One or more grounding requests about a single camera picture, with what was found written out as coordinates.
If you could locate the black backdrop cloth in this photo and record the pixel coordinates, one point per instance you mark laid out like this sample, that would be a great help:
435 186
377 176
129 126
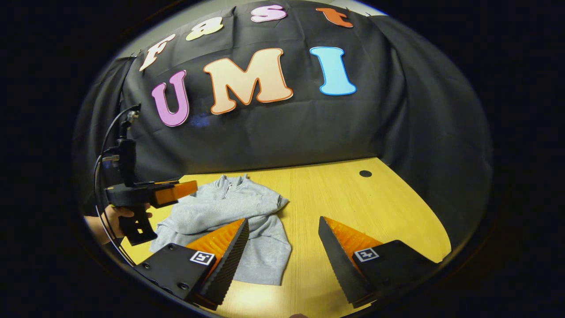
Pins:
287 132

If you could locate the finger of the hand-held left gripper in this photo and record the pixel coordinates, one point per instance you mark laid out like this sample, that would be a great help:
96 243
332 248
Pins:
176 192

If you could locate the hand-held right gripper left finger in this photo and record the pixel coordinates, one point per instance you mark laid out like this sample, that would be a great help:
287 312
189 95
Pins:
227 265

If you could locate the grey zip sweater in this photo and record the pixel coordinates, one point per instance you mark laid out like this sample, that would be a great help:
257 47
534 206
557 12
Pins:
229 207

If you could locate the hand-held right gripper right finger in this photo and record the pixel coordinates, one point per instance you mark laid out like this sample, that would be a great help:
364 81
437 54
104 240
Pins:
340 263

